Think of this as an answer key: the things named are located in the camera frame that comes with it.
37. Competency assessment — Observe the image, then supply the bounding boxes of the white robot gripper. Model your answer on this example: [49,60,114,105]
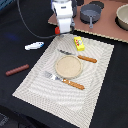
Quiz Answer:
[51,0,75,34]

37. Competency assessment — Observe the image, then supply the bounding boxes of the brown toy sausage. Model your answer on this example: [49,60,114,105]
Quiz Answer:
[5,64,29,76]

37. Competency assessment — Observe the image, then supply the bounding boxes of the red toy tomato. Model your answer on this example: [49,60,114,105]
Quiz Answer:
[55,27,60,34]

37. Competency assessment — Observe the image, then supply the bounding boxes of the yellow toy butter box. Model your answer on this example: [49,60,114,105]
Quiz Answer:
[74,37,85,51]

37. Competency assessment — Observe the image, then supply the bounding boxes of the black stove burner disc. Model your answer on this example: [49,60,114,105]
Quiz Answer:
[89,1,104,9]

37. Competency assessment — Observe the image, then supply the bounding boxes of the brown toy stove board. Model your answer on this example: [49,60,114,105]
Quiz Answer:
[47,0,128,44]

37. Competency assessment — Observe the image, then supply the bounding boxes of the round wooden plate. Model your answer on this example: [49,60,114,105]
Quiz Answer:
[55,55,83,79]

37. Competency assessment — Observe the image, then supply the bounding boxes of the beige bowl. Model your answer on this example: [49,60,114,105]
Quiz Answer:
[116,4,128,30]

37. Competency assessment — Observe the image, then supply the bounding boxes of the beige woven placemat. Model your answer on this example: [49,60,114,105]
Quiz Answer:
[13,34,114,128]

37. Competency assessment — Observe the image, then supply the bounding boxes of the grey toy saucepan with handle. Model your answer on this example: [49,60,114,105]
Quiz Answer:
[80,4,102,28]

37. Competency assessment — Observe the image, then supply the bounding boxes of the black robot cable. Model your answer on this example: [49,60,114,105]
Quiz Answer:
[15,0,57,40]

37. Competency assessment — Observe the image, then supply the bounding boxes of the knife with wooden handle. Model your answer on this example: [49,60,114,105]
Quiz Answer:
[58,49,97,63]

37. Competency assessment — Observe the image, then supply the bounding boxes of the fork with wooden handle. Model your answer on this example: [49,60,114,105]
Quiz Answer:
[44,71,85,90]

